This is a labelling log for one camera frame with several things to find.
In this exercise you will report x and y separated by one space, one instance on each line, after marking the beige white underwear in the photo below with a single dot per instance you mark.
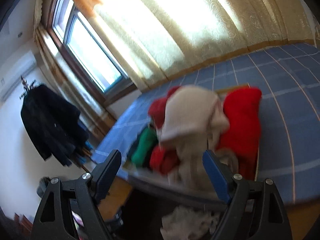
191 173

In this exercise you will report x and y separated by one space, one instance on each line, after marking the window with brown frame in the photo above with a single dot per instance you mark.
83 50

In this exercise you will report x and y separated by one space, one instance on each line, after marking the beige patterned curtain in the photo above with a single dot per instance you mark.
155 40

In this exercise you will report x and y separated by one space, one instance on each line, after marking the bright red underwear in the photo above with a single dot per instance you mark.
241 107

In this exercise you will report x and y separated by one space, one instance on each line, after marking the pink lace bra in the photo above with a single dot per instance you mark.
193 110

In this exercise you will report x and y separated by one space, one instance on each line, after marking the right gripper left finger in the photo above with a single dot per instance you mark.
54 219

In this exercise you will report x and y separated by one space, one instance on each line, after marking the white dotted cotton garment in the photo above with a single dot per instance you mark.
187 223

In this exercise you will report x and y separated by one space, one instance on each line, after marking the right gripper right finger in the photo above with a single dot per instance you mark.
255 209

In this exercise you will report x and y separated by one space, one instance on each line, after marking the wooden coat rack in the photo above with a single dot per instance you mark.
30 84

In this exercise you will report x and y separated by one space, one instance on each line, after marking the dark navy hanging coat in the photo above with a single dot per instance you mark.
52 124

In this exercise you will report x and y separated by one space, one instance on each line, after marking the blue plaid table cloth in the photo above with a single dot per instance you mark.
271 98

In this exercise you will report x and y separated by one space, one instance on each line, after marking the green black striped underwear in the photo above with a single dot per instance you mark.
146 142

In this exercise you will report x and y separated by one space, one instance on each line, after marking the yellow cardboard tray box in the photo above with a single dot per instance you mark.
190 120

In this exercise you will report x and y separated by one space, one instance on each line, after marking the dark red garment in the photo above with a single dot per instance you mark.
163 160

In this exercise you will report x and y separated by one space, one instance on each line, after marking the grey jacket on floor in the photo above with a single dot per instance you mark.
43 183

